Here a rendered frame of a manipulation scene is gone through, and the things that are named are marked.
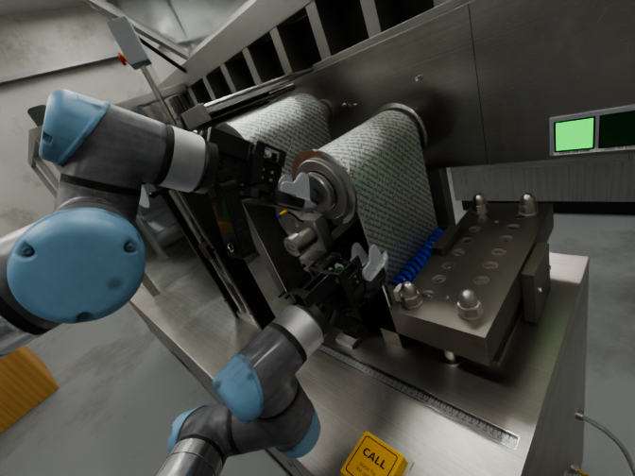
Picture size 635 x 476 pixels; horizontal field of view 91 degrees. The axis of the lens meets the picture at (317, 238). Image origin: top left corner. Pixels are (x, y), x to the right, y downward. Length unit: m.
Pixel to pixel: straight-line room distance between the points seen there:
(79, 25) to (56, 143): 7.86
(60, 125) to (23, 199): 7.20
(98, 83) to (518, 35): 7.63
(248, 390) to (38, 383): 3.19
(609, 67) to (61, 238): 0.71
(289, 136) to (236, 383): 0.53
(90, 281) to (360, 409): 0.50
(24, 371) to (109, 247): 3.28
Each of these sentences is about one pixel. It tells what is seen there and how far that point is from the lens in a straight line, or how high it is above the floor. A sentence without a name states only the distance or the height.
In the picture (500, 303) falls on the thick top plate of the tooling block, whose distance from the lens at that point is 0.57.
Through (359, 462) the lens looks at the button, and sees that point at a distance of 0.57.
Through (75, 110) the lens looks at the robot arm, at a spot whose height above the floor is 1.47.
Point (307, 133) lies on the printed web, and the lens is 0.79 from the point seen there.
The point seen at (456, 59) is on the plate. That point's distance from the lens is 0.74.
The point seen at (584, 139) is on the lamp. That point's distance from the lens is 0.72.
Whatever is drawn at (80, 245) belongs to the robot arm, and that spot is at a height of 1.38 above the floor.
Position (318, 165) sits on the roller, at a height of 1.30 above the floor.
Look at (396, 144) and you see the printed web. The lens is 0.64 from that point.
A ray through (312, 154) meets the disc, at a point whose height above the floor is 1.32.
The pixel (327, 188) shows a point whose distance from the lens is 0.52.
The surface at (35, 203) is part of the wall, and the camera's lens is 7.58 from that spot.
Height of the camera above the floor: 1.41
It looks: 25 degrees down
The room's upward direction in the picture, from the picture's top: 22 degrees counter-clockwise
